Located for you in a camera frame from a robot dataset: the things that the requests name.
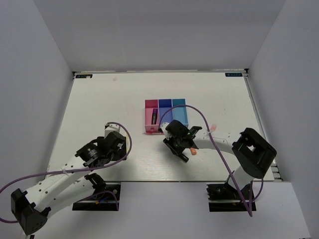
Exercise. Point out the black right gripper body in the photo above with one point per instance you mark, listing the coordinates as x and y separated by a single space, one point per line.
175 142

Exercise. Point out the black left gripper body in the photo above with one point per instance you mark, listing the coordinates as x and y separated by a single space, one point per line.
117 154

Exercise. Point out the grey orange marker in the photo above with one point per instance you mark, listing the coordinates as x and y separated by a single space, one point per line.
193 151

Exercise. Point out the purple black highlighter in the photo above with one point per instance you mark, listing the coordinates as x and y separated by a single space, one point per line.
154 116

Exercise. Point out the yellow slim highlighter pen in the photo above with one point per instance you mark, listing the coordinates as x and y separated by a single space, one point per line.
128 146

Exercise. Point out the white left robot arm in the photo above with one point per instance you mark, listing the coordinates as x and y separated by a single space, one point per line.
33 207

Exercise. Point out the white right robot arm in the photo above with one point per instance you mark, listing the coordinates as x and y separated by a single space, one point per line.
254 154

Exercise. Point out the light blue storage bin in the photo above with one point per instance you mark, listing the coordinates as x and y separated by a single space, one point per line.
180 113

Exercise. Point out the dark blue storage bin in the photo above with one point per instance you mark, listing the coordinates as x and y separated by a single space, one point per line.
165 105

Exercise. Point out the pink storage bin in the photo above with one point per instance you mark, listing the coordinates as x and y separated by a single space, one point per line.
149 105

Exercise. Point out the left corner label sticker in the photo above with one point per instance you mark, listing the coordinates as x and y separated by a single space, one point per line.
83 76

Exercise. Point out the corner label sticker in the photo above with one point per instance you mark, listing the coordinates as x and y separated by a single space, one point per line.
83 76
233 74

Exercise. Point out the right corner label sticker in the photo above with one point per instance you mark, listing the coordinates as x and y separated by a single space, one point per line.
233 74

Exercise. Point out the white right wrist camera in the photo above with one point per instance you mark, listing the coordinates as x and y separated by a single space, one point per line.
162 129

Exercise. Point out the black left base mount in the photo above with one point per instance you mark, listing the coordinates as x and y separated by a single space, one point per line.
103 202

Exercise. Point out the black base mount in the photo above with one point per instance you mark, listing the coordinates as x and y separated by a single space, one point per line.
103 202
224 199

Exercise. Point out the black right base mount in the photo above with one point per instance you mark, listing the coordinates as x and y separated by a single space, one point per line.
224 199

